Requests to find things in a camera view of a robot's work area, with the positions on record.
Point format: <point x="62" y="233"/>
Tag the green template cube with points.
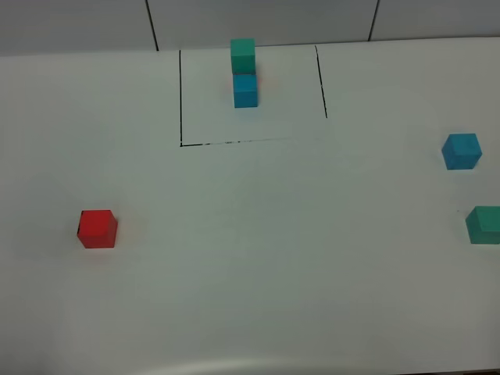
<point x="242" y="56"/>

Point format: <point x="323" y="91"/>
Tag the blue template cube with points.
<point x="245" y="89"/>

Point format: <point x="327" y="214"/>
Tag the red cube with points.
<point x="97" y="229"/>

